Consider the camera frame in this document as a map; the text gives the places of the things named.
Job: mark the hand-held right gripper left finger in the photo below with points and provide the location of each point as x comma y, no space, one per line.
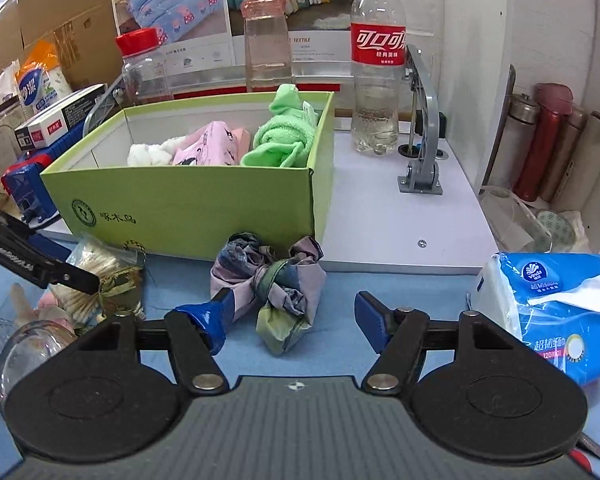
205,320

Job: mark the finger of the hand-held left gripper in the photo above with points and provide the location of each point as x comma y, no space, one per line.
55,272

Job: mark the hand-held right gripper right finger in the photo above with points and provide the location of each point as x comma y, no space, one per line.
372,320

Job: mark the zip bag of cotton swabs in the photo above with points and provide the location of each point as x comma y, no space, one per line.
90,265

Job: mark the grey purple patterned cloth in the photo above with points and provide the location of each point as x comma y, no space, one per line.
280,290

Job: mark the green cardboard box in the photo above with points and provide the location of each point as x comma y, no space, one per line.
180,210

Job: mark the white cloth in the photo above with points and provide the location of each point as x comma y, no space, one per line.
147,154

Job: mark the pink tissue packet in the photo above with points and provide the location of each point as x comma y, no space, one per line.
210,145

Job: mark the green towel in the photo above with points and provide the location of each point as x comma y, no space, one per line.
280,140

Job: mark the white pink plush toy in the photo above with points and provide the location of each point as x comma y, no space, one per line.
50,310

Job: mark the blue printed tablecloth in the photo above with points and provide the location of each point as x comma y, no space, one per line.
420,290

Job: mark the printed glass mug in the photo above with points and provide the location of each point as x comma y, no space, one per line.
25,355

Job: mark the blue machine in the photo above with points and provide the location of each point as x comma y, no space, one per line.
25,180

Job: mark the white riser board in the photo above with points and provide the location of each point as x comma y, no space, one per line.
380,220

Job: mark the tall clear plastic container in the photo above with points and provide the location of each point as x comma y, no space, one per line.
0,140

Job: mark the black white red carton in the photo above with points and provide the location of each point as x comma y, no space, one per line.
55,120

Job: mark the clear plastic tub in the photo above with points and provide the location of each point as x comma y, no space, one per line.
510,225

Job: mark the blue tissue pack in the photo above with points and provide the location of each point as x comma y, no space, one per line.
555,320

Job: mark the orange blue wipes packet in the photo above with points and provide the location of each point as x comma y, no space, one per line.
40,85

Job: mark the white plastic bag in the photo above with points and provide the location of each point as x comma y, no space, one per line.
7,85

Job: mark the plastic jar red lid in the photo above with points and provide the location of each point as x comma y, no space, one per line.
145,75

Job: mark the silver thermos flask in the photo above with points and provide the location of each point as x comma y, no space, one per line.
517,125

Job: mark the red thermos flask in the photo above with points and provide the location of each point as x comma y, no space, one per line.
542,145

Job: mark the beige thermos flask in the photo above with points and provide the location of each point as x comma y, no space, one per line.
567,160

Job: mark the brown cardboard box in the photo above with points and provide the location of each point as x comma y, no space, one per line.
55,10

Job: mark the cream thermos flask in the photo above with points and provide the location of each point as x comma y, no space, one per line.
592,165

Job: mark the red label soda bottle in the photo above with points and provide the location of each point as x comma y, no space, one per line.
377,45

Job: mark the glass jar pink lid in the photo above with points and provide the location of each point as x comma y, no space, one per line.
267,50

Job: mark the grey metal bracket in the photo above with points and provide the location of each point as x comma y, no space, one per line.
100,107
425,125

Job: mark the wall poster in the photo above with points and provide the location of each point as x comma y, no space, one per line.
180,0

